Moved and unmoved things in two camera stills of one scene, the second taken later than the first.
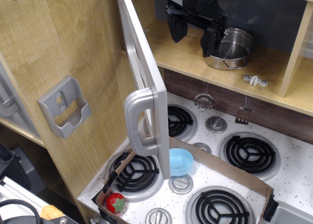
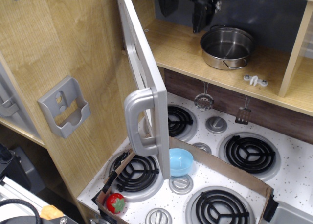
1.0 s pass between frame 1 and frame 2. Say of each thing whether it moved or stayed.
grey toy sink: stayed
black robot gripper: moved
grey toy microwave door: stayed
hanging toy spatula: stayed
